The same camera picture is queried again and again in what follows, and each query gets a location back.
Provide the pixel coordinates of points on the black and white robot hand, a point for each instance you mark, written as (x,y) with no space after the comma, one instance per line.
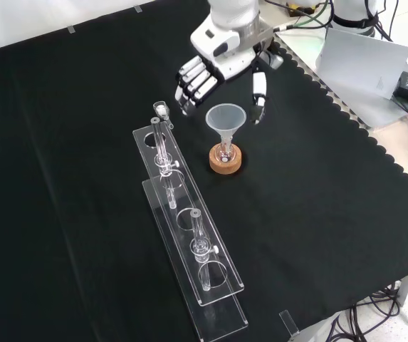
(225,53)

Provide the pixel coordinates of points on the black bench cloth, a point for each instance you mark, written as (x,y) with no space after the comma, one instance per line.
(82,178)

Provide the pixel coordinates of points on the translucent plastic funnel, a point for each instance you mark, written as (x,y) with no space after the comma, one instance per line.
(225,119)

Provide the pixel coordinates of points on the yellow stop button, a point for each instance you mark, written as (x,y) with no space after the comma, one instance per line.
(298,8)

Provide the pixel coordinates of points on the small round-bottom glass flask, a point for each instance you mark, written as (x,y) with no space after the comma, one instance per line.
(224,154)

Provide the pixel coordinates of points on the clear acrylic funnel stand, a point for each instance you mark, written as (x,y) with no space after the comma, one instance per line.
(186,228)

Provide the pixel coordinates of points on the pale grey board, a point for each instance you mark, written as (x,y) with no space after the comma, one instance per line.
(360,60)

